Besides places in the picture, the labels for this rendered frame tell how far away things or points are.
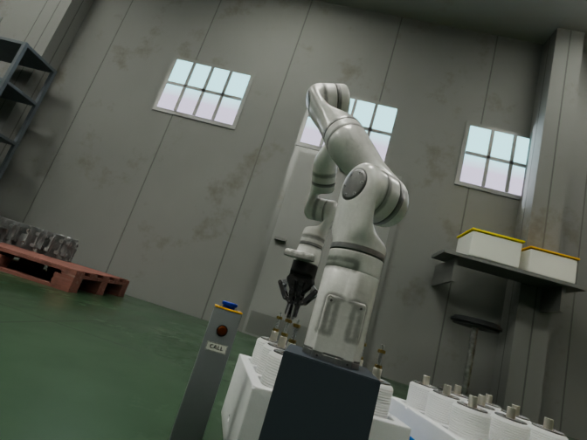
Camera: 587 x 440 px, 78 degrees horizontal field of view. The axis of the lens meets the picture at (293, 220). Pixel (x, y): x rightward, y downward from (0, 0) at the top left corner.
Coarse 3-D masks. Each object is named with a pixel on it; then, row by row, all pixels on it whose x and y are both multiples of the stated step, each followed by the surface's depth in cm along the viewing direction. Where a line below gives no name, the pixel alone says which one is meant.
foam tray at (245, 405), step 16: (240, 368) 102; (240, 384) 94; (256, 384) 80; (224, 400) 112; (240, 400) 86; (256, 400) 78; (224, 416) 101; (240, 416) 80; (256, 416) 77; (224, 432) 92; (240, 432) 76; (256, 432) 77; (384, 432) 83; (400, 432) 83
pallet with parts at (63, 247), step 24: (0, 216) 332; (0, 240) 332; (24, 240) 350; (48, 240) 359; (72, 240) 355; (0, 264) 281; (24, 264) 318; (48, 264) 278; (72, 264) 341; (72, 288) 276; (96, 288) 312; (120, 288) 352
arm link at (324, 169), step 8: (344, 88) 92; (344, 96) 92; (344, 104) 92; (320, 152) 101; (320, 160) 100; (328, 160) 99; (320, 168) 101; (328, 168) 100; (336, 168) 103; (312, 176) 104; (320, 176) 102; (328, 176) 101; (328, 184) 102
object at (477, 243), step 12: (468, 240) 330; (480, 240) 323; (492, 240) 323; (504, 240) 322; (516, 240) 320; (468, 252) 322; (480, 252) 320; (492, 252) 320; (504, 252) 319; (516, 252) 319; (504, 264) 317; (516, 264) 316
